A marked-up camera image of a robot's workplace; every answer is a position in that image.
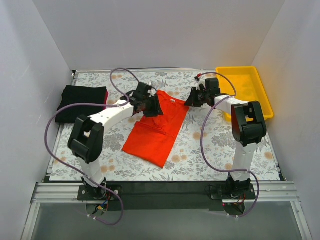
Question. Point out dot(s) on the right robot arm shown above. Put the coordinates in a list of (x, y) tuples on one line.
[(248, 129)]

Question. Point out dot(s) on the folded black t-shirt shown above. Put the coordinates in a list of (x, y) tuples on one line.
[(80, 94)]

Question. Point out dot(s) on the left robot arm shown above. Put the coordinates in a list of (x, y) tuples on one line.
[(87, 137)]

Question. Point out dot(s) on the orange t-shirt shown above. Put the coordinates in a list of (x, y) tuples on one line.
[(152, 138)]

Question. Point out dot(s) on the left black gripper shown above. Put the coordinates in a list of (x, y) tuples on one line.
[(152, 106)]

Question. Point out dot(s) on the aluminium frame rail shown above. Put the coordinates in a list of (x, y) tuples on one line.
[(57, 214)]

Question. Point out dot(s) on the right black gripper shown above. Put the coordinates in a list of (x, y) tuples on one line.
[(195, 97)]

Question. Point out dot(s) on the floral patterned table mat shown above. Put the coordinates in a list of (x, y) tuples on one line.
[(204, 148)]

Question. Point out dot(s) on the yellow plastic bin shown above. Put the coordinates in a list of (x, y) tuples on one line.
[(246, 81)]

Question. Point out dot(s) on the folded red t-shirt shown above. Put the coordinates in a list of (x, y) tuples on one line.
[(106, 97)]

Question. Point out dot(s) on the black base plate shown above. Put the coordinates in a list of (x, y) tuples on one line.
[(215, 196)]

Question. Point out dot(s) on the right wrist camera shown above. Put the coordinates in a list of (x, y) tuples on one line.
[(201, 83)]

